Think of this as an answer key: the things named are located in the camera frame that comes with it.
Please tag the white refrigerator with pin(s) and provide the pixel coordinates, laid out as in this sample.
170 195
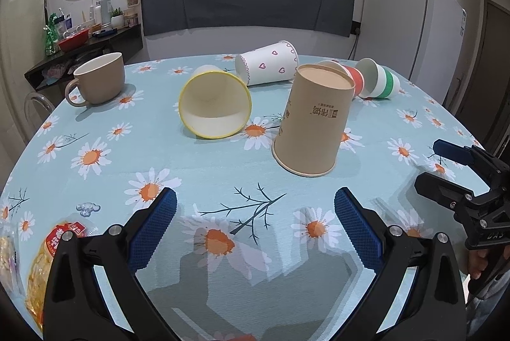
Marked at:
414 28

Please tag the daisy print tablecloth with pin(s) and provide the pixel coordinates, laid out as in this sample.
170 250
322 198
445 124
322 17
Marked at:
247 173

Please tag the beige ceramic mug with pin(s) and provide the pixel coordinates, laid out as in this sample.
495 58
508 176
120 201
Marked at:
100 80

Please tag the red striped paper cup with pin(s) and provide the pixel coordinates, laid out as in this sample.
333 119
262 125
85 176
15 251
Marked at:
350 77

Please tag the person's right hand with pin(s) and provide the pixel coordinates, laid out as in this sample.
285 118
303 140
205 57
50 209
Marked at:
476 263

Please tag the black side shelf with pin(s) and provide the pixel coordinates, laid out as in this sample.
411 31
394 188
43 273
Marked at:
85 50

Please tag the yellow rim paper cup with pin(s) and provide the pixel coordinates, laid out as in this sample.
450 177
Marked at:
215 106

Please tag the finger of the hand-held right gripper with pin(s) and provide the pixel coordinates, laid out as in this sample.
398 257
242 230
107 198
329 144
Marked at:
438 184
454 151

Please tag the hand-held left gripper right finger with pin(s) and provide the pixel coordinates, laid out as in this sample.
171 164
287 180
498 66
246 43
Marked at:
356 229

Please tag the red bowl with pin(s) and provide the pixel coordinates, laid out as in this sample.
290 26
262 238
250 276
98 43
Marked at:
73 41

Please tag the grey spray bottle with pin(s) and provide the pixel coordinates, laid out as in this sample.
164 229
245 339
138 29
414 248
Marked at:
105 8

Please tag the dark door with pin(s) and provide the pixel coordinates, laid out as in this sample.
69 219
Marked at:
494 70

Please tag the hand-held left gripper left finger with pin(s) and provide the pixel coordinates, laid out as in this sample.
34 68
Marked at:
153 229

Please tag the orange snack packet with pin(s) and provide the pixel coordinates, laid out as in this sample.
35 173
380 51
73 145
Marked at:
38 273

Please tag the green striped paper cup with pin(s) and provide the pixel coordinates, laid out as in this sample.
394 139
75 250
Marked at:
378 80

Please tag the heart print paper cup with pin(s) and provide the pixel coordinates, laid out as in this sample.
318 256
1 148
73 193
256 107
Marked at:
267 64

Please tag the brown paper cup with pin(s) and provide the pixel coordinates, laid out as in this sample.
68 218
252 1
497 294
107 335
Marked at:
314 121

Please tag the clear plastic chair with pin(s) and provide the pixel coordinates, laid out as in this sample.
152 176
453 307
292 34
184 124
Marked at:
35 107

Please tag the small potted plant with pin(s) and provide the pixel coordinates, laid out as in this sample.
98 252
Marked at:
118 18

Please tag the green plastic packet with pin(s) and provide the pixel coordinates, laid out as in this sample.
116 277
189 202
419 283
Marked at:
50 38

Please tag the clear bear-shaped trinket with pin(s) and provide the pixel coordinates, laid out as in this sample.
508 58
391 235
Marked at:
85 208

